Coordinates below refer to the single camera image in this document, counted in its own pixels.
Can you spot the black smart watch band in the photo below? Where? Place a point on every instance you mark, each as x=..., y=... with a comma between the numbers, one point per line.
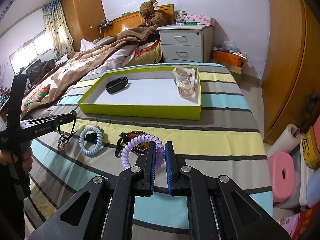
x=116, y=85

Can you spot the brown fleece blanket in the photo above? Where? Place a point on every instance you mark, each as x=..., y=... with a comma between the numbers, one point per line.
x=75, y=67

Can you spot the wooden wardrobe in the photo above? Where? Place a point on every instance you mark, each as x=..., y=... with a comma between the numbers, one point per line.
x=291, y=75

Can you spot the brown teddy bear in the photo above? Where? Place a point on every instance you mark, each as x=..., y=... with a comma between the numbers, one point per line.
x=152, y=18

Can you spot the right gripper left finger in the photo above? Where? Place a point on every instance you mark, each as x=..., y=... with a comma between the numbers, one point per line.
x=101, y=210

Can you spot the lime green shallow box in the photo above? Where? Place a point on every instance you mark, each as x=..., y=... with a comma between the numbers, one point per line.
x=151, y=93

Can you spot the striped table cloth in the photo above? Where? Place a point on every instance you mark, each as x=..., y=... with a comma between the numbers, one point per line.
x=225, y=140

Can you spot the white paper roll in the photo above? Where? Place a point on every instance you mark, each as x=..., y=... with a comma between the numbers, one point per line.
x=286, y=142

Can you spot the pink plastic stool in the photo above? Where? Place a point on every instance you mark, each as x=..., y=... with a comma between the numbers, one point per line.
x=282, y=173

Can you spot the person's left hand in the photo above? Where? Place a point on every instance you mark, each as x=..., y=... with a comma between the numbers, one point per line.
x=7, y=158

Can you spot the yellow red pillow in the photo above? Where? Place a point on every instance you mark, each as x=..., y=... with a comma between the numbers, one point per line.
x=149, y=53

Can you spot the black hair tie teal bead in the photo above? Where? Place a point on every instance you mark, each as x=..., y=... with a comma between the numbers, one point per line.
x=67, y=129

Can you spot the grey bedside drawer cabinet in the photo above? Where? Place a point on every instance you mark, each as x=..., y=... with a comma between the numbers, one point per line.
x=186, y=43

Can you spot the orange storage box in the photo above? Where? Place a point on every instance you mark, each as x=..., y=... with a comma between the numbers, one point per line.
x=229, y=58

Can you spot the pink floral tissue box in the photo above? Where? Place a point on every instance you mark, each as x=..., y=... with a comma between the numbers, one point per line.
x=199, y=20

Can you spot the clear pink claw clip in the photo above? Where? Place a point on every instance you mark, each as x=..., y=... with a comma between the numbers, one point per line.
x=185, y=80

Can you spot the wooden bed headboard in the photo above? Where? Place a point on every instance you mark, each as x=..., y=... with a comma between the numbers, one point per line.
x=133, y=19

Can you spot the patterned window curtain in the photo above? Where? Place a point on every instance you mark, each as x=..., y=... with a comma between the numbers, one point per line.
x=57, y=29

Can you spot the tall wooden corner cabinet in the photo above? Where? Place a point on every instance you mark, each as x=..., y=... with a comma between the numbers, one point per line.
x=83, y=18

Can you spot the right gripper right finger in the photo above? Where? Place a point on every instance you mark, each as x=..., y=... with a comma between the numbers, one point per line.
x=218, y=208

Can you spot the pink beaded hair clip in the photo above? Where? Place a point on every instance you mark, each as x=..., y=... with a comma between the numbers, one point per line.
x=62, y=142

